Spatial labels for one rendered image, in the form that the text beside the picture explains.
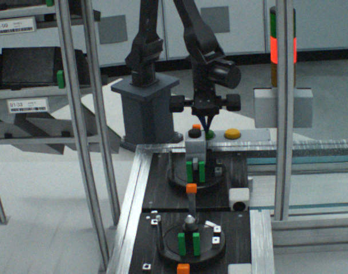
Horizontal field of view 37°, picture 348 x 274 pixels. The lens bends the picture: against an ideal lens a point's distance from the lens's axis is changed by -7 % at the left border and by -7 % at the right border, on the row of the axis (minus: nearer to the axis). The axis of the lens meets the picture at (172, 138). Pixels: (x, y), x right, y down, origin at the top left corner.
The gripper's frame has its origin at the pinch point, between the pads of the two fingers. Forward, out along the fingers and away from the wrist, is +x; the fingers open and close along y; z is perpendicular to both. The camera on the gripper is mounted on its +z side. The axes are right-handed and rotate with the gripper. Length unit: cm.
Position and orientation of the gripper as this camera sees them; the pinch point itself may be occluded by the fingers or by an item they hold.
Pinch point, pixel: (206, 120)
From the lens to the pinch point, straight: 148.7
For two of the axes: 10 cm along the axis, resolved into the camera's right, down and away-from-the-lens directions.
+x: 0.7, 8.7, 4.9
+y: 9.9, -0.2, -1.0
